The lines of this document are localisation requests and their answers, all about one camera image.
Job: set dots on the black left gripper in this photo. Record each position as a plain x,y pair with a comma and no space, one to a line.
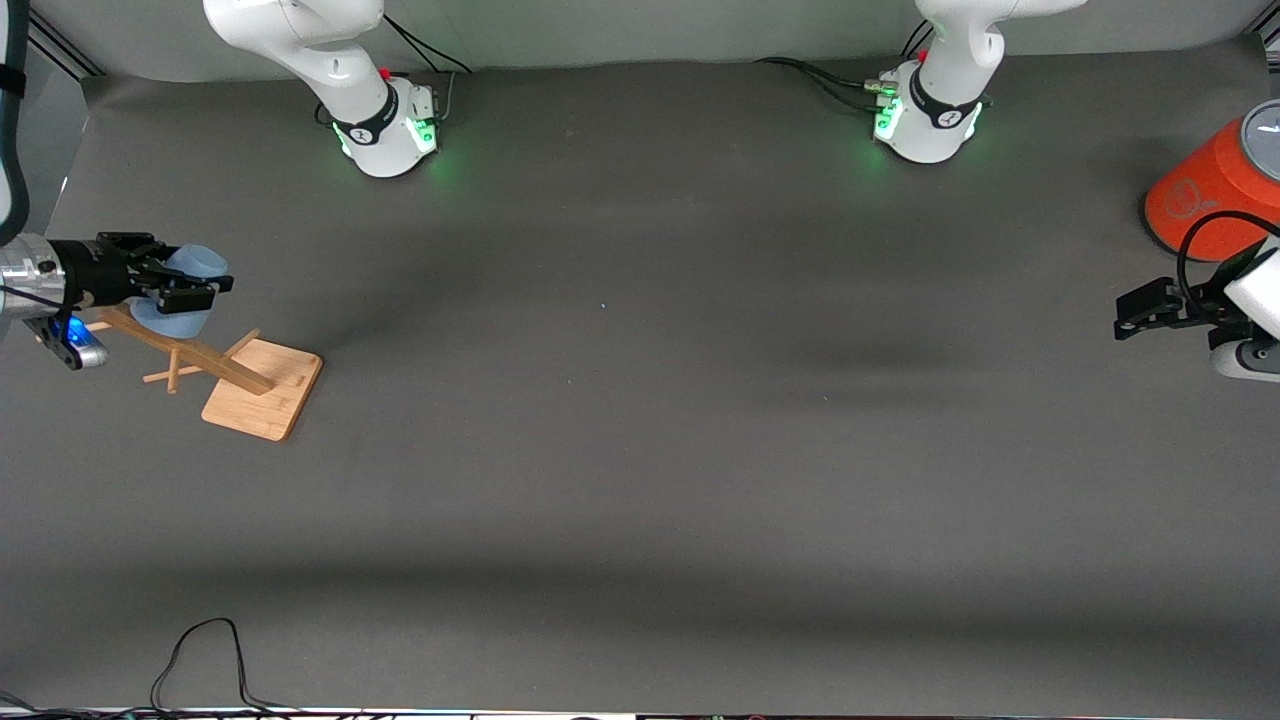
1192,314

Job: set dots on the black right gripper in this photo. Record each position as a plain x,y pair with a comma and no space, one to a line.
98,272

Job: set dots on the light blue plastic cup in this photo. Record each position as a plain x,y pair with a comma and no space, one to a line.
190,265

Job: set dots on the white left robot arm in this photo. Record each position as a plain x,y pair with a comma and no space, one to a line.
935,125

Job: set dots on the bamboo cup drying rack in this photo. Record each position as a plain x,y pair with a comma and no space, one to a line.
262,392

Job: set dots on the orange cylindrical container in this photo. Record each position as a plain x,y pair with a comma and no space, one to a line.
1205,185

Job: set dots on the black frame rail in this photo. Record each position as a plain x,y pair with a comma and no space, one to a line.
65,52
1270,38

